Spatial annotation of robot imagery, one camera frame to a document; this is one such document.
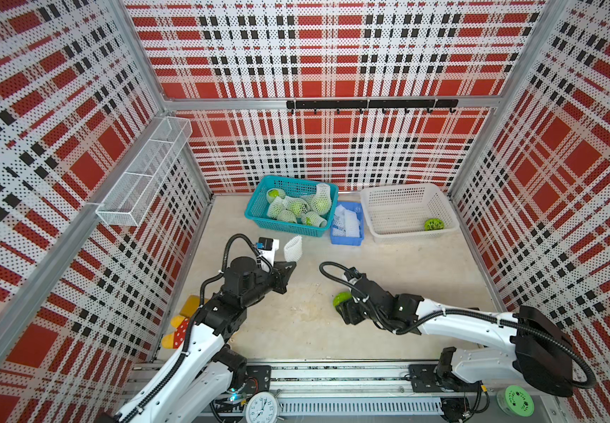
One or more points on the teal plastic basket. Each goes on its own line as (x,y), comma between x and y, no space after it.
(265,215)

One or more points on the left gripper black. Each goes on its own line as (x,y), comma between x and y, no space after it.
(278,273)

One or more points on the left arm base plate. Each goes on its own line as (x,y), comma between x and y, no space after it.
(254,379)

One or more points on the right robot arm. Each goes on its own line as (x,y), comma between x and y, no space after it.
(525,345)

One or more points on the green tape spool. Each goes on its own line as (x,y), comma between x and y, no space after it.
(515,401)

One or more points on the blue plastic tray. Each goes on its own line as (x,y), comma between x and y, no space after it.
(356,207)

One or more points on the stack of white foam nets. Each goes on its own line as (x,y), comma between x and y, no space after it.
(346,223)

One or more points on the black hook rail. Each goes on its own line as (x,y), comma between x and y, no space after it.
(316,105)

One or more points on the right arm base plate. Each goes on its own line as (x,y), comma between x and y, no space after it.
(432,378)

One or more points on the green custard apple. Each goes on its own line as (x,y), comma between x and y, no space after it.
(434,225)
(321,205)
(341,298)

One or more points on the yellow plush toy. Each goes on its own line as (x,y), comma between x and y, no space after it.
(180,323)

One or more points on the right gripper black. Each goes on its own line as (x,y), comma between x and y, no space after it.
(347,312)

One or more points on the white plastic basket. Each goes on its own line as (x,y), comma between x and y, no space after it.
(398,213)

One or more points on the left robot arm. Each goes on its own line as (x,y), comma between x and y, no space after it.
(205,366)

